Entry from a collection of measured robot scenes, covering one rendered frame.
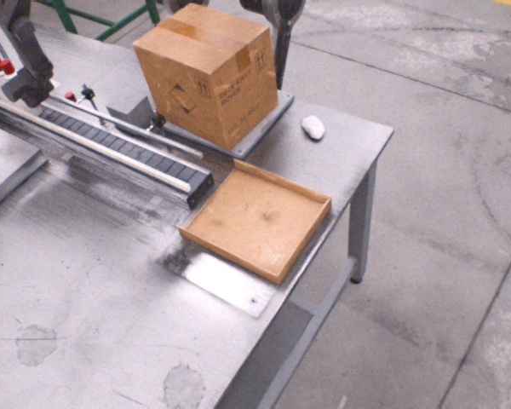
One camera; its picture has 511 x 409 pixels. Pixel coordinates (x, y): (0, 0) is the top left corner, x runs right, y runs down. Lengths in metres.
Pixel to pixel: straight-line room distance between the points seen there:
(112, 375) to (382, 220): 1.49
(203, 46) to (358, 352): 1.26
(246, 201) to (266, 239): 0.14
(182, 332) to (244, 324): 0.14
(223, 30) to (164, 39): 0.16
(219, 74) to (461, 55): 2.24
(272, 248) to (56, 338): 0.55
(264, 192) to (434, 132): 1.56
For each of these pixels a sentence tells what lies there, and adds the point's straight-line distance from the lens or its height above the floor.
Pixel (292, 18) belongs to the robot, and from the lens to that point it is 1.99.
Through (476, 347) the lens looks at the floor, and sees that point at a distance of 1.99.
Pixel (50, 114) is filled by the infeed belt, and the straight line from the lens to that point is 1.68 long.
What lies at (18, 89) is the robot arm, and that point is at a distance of 1.45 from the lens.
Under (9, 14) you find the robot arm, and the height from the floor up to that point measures 1.40.
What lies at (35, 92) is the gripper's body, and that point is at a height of 1.02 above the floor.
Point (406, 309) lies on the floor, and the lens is 2.00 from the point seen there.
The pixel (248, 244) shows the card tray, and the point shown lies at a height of 0.83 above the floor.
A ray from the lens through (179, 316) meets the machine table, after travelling 1.09.
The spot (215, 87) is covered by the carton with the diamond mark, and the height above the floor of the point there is 1.08.
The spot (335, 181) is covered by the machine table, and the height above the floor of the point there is 0.83.
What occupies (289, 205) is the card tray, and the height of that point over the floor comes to 0.83.
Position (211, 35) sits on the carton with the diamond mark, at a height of 1.12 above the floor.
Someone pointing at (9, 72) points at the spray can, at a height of 1.06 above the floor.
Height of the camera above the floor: 1.78
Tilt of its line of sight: 51 degrees down
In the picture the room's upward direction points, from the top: 12 degrees counter-clockwise
